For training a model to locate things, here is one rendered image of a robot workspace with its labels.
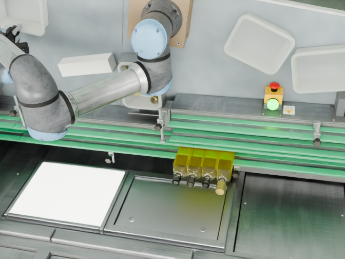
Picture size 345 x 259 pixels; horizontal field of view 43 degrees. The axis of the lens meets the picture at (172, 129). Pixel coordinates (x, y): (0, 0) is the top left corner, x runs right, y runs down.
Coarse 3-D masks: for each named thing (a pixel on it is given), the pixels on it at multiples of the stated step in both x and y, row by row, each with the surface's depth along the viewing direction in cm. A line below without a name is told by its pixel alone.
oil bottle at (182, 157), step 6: (180, 150) 181; (186, 150) 181; (180, 156) 178; (186, 156) 178; (174, 162) 176; (180, 162) 176; (186, 162) 176; (174, 168) 174; (180, 168) 173; (186, 168) 175; (174, 174) 175; (186, 174) 176
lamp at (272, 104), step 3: (270, 99) 174; (273, 99) 174; (276, 99) 174; (267, 102) 175; (270, 102) 173; (273, 102) 173; (276, 102) 173; (267, 105) 174; (270, 105) 173; (273, 105) 173; (276, 105) 173; (270, 108) 174; (273, 108) 174; (276, 108) 174
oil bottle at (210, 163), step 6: (210, 150) 180; (216, 150) 179; (204, 156) 177; (210, 156) 177; (216, 156) 176; (204, 162) 174; (210, 162) 174; (216, 162) 174; (204, 168) 172; (210, 168) 171; (216, 168) 173; (204, 174) 171; (210, 174) 171
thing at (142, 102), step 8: (120, 64) 179; (128, 64) 178; (128, 96) 193; (136, 96) 196; (144, 96) 195; (160, 96) 185; (128, 104) 192; (136, 104) 192; (144, 104) 192; (152, 104) 191; (160, 104) 187
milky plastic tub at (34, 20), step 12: (0, 0) 181; (12, 0) 183; (24, 0) 182; (36, 0) 180; (0, 12) 184; (12, 12) 187; (24, 12) 185; (36, 12) 184; (0, 24) 184; (12, 24) 185; (24, 24) 185; (36, 24) 186
